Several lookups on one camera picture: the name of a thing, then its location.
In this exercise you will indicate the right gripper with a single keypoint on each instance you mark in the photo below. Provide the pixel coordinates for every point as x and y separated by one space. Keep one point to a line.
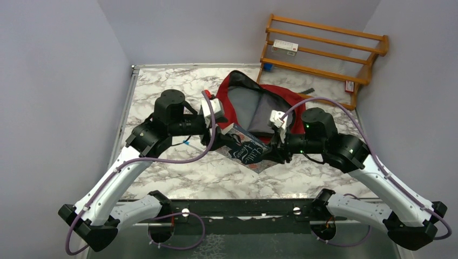
279 154

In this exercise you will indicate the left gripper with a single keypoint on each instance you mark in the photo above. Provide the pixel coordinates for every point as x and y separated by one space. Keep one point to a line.
220 139

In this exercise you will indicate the Little Women floral book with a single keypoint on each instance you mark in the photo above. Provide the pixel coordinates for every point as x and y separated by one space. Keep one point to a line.
244 148

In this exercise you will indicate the red student backpack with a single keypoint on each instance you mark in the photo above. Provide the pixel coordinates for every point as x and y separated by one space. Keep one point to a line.
249 105

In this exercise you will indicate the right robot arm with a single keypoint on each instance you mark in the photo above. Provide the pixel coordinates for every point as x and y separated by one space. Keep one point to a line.
408 219

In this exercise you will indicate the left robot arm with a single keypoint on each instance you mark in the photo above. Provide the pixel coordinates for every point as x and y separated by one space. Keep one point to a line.
96 218

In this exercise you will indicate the blue capped white pen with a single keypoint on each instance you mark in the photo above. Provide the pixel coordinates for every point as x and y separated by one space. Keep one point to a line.
192 146

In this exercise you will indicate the small blue block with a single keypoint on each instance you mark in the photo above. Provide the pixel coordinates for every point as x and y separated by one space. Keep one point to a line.
268 67

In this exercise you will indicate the small red white box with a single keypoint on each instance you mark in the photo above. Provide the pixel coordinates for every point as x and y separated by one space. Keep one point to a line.
349 87

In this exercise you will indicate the white box on shelf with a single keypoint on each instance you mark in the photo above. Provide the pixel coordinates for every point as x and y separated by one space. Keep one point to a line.
284 47

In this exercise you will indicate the wooden shelf rack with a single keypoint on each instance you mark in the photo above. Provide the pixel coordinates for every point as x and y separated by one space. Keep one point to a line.
327 57

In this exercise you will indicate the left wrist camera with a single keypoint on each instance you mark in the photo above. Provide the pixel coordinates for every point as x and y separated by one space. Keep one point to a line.
216 106

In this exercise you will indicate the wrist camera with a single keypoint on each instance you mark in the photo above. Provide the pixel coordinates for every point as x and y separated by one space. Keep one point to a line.
216 106
278 122

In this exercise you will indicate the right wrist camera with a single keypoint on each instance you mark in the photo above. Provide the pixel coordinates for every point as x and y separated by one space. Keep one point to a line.
278 122

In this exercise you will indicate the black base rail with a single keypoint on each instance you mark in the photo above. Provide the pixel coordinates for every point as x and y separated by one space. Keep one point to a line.
242 216

